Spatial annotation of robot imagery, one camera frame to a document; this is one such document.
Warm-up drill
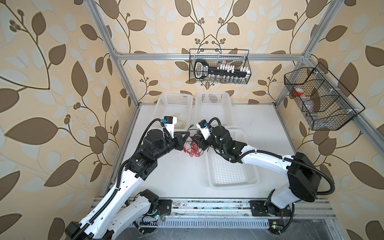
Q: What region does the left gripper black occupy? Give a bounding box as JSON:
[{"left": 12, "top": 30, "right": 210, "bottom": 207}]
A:
[{"left": 151, "top": 129, "right": 190, "bottom": 162}]

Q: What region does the red cable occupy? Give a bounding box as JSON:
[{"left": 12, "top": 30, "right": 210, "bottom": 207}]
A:
[{"left": 182, "top": 141, "right": 205, "bottom": 158}]

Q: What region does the black cable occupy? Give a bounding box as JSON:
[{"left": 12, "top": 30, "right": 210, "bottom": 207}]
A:
[{"left": 186, "top": 124, "right": 201, "bottom": 143}]

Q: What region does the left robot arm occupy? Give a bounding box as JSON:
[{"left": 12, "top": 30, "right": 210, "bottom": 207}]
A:
[{"left": 65, "top": 116, "right": 190, "bottom": 240}]

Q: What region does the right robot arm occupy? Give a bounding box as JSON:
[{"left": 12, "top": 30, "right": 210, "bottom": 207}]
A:
[{"left": 191, "top": 126, "right": 336, "bottom": 235}]

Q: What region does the front white plastic basket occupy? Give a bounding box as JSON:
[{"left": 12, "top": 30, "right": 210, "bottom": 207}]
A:
[{"left": 203, "top": 128, "right": 261, "bottom": 191}]

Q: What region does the back middle white basket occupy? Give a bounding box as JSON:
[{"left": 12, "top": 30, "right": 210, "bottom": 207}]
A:
[{"left": 194, "top": 92, "right": 234, "bottom": 127}]

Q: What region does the back left white basket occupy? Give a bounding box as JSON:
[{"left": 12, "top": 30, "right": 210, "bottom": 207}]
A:
[{"left": 153, "top": 93, "right": 193, "bottom": 131}]

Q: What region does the red capped item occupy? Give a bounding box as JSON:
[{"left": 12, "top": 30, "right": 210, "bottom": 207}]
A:
[{"left": 293, "top": 88, "right": 305, "bottom": 97}]

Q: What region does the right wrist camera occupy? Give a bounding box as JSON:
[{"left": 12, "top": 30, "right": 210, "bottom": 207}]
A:
[{"left": 196, "top": 120, "right": 211, "bottom": 140}]

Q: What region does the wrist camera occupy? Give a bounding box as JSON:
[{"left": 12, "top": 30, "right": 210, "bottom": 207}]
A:
[
  {"left": 161, "top": 116, "right": 178, "bottom": 139},
  {"left": 196, "top": 120, "right": 211, "bottom": 140}
]

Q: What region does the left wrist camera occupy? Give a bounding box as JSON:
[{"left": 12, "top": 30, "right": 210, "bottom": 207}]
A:
[{"left": 161, "top": 116, "right": 178, "bottom": 139}]

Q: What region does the black tool with handle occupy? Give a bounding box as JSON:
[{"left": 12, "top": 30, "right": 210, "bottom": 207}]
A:
[{"left": 192, "top": 59, "right": 252, "bottom": 80}]

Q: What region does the back black wire basket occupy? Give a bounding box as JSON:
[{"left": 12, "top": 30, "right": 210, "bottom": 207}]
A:
[{"left": 189, "top": 48, "right": 252, "bottom": 85}]

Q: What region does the black wire basket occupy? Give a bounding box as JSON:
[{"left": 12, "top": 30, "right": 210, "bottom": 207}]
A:
[
  {"left": 189, "top": 48, "right": 252, "bottom": 85},
  {"left": 284, "top": 63, "right": 366, "bottom": 131}
]

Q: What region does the right black wire basket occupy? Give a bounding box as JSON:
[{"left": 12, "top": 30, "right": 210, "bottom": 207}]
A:
[{"left": 284, "top": 63, "right": 366, "bottom": 131}]

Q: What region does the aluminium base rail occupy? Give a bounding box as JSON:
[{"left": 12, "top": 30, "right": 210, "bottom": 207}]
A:
[{"left": 88, "top": 197, "right": 337, "bottom": 229}]

